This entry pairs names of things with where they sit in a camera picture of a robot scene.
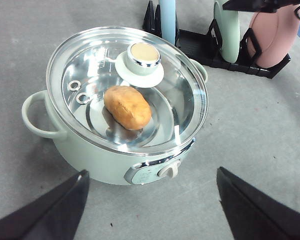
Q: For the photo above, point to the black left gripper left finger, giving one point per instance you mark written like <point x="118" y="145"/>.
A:
<point x="54" y="215"/>

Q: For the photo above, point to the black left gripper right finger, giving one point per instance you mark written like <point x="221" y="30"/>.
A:
<point x="254" y="214"/>

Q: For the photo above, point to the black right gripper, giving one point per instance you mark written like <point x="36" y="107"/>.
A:
<point x="259" y="6"/>

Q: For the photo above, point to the green plate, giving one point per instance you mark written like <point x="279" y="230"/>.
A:
<point x="229" y="28"/>

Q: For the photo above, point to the brown potato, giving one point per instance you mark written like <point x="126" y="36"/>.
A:
<point x="128" y="107"/>

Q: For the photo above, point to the glass steamer lid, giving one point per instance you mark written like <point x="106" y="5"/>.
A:
<point x="82" y="65"/>

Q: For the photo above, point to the pink plate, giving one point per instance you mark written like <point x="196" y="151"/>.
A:
<point x="275" y="32"/>

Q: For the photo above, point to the green electric steamer pot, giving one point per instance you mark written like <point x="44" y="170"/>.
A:
<point x="99" y="164"/>

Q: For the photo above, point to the blue plate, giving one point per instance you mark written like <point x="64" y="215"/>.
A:
<point x="168" y="20"/>

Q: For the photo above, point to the black dish rack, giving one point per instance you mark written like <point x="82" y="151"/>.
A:
<point x="206" y="48"/>

